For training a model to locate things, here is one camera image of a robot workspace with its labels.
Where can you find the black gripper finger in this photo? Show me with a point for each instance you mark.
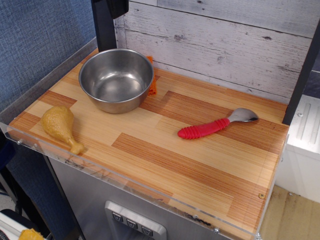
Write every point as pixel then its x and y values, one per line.
pixel 117 8

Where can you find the silver steel bowl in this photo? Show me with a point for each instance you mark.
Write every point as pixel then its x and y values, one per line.
pixel 117 80

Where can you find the folded orange cloth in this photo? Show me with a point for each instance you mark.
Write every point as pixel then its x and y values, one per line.
pixel 153 86

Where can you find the plastic toy chicken drumstick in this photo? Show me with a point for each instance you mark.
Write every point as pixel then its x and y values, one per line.
pixel 58 123

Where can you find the clear acrylic edge guard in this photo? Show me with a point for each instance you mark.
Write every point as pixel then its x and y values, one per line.
pixel 192 200

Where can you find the silver button control panel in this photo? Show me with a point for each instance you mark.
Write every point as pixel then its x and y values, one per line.
pixel 126 224

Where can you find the yellow object bottom left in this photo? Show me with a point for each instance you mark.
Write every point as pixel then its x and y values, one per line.
pixel 30 234

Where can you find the white ribbed side box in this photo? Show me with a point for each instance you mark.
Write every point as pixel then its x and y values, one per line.
pixel 299 169

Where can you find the dark left vertical post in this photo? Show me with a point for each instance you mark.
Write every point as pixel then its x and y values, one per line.
pixel 104 25

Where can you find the dark vertical post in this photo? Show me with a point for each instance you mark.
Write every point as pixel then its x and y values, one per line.
pixel 104 25
pixel 303 77

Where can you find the red handled metal spoon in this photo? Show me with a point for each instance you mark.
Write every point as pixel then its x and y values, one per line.
pixel 199 131

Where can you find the dark right vertical post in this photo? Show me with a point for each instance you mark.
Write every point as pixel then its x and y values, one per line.
pixel 303 77

